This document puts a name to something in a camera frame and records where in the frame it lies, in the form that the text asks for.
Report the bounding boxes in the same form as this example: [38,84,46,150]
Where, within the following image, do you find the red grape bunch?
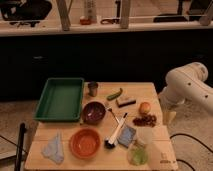
[133,115,157,127]

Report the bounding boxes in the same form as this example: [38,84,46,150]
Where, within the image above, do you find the black pole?
[14,123,26,171]

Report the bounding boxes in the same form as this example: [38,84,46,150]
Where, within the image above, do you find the green cucumber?
[107,88,123,101]

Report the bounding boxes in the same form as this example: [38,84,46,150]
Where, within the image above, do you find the green plastic lid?
[127,141,148,166]

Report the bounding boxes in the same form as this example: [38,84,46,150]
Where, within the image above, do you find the black office chair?
[0,0,52,27]

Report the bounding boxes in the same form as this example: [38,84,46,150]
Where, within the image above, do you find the green plastic tray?
[34,78,84,122]

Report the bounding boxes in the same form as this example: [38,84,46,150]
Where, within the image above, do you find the red orange bowl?
[69,128,101,159]

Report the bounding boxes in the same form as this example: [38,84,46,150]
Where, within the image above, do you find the small metal cup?
[88,81,98,97]

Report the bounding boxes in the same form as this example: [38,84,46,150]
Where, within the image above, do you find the black cable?
[169,133,213,171]

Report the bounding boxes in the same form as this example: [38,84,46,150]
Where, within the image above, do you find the metal fork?
[105,105,119,123]

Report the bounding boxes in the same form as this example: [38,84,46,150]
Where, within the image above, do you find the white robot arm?
[159,62,213,125]

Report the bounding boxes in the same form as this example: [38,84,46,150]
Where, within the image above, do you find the dark purple bowl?
[82,101,106,125]

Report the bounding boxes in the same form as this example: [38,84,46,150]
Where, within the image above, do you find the blue sponge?
[118,125,136,148]

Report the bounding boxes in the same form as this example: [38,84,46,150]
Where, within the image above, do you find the clear plastic cup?
[137,127,155,146]

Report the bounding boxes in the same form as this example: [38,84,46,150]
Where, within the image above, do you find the wooden board eraser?
[116,97,136,107]

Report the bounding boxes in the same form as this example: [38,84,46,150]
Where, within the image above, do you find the orange apple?
[139,102,151,115]

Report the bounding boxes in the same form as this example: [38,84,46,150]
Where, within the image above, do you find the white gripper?
[160,100,176,125]

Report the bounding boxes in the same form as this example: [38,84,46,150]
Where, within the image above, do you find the light blue cloth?
[41,133,64,164]

